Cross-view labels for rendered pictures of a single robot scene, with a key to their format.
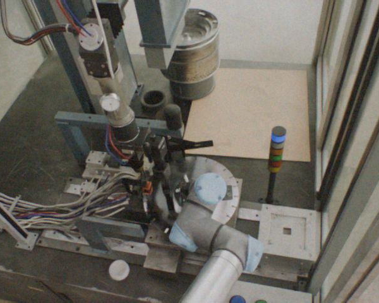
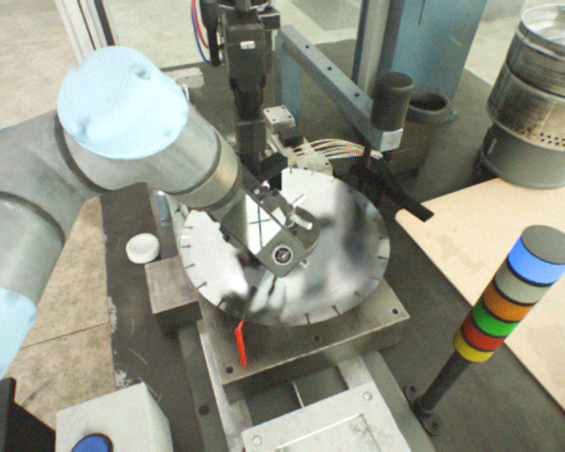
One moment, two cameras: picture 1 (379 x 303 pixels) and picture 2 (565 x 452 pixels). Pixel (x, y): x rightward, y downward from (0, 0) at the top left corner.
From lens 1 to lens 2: 80 cm
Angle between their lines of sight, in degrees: 32
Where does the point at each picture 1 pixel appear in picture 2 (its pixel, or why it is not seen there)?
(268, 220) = (337, 417)
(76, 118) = (294, 39)
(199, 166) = (352, 217)
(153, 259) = (163, 270)
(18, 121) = not seen: hidden behind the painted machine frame
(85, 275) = (121, 218)
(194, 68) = (540, 108)
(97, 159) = (275, 117)
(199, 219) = (23, 147)
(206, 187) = (88, 73)
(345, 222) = not seen: outside the picture
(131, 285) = (127, 276)
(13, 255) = not seen: hidden behind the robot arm
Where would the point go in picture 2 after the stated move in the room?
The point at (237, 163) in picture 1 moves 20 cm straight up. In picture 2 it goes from (451, 304) to (491, 236)
